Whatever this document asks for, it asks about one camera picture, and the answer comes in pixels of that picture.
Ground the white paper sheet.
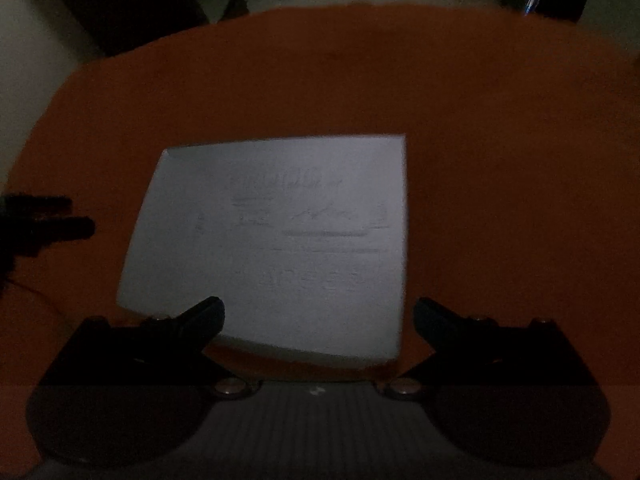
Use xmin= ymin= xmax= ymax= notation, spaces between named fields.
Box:
xmin=117 ymin=134 xmax=407 ymax=367

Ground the red cloth table cover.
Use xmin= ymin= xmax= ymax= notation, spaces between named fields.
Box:
xmin=1 ymin=4 xmax=639 ymax=479

